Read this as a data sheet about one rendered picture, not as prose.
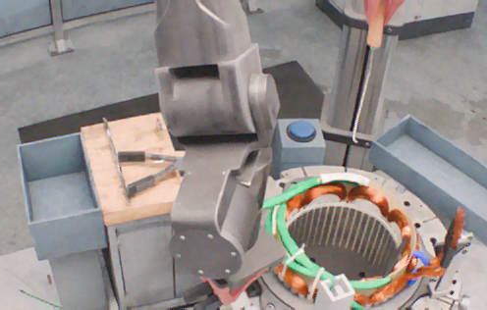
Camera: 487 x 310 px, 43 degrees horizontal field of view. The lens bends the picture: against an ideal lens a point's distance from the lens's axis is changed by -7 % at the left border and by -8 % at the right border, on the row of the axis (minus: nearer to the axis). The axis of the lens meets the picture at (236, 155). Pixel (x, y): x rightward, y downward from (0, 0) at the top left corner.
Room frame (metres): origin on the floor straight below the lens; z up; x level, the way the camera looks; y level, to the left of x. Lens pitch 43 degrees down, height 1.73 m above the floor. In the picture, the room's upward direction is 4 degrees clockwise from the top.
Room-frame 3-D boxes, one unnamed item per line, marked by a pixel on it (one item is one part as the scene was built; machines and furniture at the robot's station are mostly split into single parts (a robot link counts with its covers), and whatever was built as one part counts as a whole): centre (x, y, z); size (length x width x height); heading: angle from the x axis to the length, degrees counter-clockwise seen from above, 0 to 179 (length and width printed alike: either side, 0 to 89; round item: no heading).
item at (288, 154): (0.81, -0.10, 0.91); 0.07 x 0.07 x 0.25; 7
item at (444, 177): (0.72, -0.34, 0.92); 0.25 x 0.11 x 0.28; 46
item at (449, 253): (0.44, -0.24, 1.21); 0.04 x 0.04 x 0.03; 22
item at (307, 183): (0.57, -0.09, 1.15); 0.15 x 0.04 x 0.02; 112
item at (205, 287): (0.39, 0.03, 1.17); 0.04 x 0.01 x 0.02; 128
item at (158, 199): (0.70, 0.12, 1.05); 0.20 x 0.19 x 0.02; 112
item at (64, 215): (0.64, 0.26, 0.92); 0.17 x 0.11 x 0.28; 22
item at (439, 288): (0.46, -0.26, 1.15); 0.03 x 0.02 x 0.12; 104
